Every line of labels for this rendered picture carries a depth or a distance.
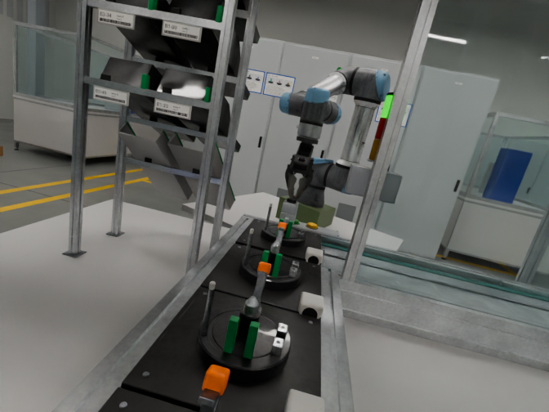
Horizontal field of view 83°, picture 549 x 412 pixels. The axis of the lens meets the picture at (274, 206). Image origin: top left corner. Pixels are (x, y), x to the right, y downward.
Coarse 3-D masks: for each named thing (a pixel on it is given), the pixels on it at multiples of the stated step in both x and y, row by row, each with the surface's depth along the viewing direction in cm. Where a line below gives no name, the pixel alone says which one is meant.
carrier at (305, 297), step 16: (224, 256) 74; (240, 256) 76; (256, 256) 73; (272, 256) 68; (224, 272) 66; (240, 272) 68; (256, 272) 65; (272, 272) 65; (288, 272) 68; (304, 272) 74; (320, 272) 76; (208, 288) 60; (224, 288) 61; (240, 288) 62; (272, 288) 64; (288, 288) 65; (304, 288) 67; (320, 288) 69; (272, 304) 59; (288, 304) 60; (304, 304) 58; (320, 304) 58
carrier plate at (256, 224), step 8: (256, 224) 102; (264, 224) 104; (248, 232) 93; (256, 232) 94; (240, 240) 86; (256, 240) 88; (264, 240) 89; (312, 240) 98; (320, 240) 99; (256, 248) 84; (264, 248) 84; (280, 248) 86; (288, 248) 88; (296, 248) 89; (304, 248) 90; (320, 248) 93; (288, 256) 83; (296, 256) 83; (304, 256) 84; (320, 264) 82
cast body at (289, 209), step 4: (284, 200) 92; (288, 200) 91; (292, 200) 90; (296, 200) 91; (284, 204) 90; (288, 204) 90; (292, 204) 90; (296, 204) 90; (284, 208) 90; (288, 208) 90; (292, 208) 90; (296, 208) 90; (284, 212) 90; (288, 212) 90; (292, 212) 90; (296, 212) 90; (280, 216) 90; (284, 216) 90; (288, 216) 90; (292, 216) 90; (284, 220) 88; (288, 220) 90; (292, 220) 90; (292, 224) 90
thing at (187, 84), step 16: (160, 80) 75; (176, 80) 74; (192, 80) 73; (208, 80) 72; (192, 96) 72; (224, 96) 80; (192, 112) 78; (208, 112) 75; (224, 112) 82; (192, 128) 90; (224, 128) 85; (224, 144) 94
